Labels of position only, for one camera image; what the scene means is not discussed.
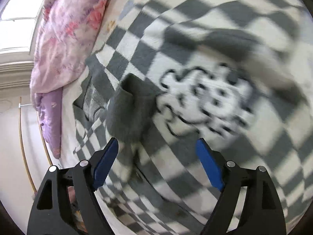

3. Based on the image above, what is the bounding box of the grey white checkered sweater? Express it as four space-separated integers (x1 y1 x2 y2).
73 0 312 234

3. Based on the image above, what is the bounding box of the purple pillow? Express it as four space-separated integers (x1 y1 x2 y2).
34 88 63 159

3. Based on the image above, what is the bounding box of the pink purple floral quilt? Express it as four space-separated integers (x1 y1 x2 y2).
30 0 108 94

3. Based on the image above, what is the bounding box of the white fleece bed blanket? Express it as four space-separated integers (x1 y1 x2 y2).
54 0 128 168

